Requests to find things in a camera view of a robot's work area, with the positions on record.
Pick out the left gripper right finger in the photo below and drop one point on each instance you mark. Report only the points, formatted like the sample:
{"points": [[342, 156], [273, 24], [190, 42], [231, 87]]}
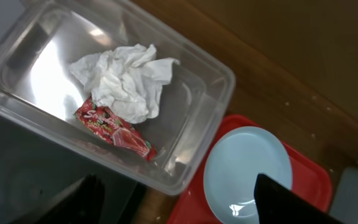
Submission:
{"points": [[278, 205]]}

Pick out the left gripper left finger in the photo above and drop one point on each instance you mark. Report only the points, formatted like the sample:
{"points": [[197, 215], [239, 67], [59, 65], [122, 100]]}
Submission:
{"points": [[81, 202]]}

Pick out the light blue plate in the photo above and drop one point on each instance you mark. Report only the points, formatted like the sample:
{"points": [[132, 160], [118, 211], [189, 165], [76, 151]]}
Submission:
{"points": [[231, 172]]}

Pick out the red snack wrapper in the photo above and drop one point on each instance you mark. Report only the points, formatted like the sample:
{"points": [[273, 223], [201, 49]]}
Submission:
{"points": [[101, 121]]}

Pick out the white napkin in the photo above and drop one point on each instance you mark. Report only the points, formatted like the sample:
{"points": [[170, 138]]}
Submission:
{"points": [[128, 80]]}

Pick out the grey dishwasher rack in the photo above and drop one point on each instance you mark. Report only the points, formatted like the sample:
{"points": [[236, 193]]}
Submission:
{"points": [[345, 203]]}

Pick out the clear plastic waste bin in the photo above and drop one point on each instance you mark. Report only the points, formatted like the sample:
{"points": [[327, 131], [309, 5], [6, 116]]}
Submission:
{"points": [[38, 92]]}

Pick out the red serving tray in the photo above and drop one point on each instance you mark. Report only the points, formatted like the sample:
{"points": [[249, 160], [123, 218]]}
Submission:
{"points": [[310, 182]]}

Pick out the black plastic tray bin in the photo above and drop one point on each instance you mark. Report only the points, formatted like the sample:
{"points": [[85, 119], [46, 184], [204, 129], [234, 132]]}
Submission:
{"points": [[34, 169]]}

